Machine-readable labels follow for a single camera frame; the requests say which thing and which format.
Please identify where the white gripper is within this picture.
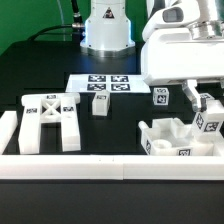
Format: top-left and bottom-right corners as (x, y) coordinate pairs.
(141, 28), (224, 112)

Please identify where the white chair seat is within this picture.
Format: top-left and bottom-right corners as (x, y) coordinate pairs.
(138, 118), (224, 157)

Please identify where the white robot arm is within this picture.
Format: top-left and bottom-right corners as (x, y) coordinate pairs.
(141, 0), (224, 111)

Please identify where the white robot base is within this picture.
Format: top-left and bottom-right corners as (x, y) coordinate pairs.
(80, 0), (135, 57)

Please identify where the tilted white tagged cube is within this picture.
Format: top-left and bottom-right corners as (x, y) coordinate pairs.
(200, 93), (215, 100)

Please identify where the small white tagged cube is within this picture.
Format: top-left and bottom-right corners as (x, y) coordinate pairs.
(153, 88), (169, 105)

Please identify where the white marker sheet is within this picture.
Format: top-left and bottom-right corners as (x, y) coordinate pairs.
(66, 74), (150, 93)

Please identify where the white front fence bar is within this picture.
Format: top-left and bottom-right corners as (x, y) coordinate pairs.
(0, 155), (224, 180)

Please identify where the white fence bar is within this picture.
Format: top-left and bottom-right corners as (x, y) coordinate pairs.
(0, 111), (18, 155)
(0, 155), (224, 180)

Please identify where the white left fence bar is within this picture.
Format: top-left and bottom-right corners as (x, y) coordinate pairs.
(0, 111), (18, 155)

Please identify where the black cable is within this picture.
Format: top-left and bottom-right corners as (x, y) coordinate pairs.
(26, 0), (87, 42)

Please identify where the white chair back frame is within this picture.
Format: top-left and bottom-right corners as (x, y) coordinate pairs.
(18, 93), (81, 154)

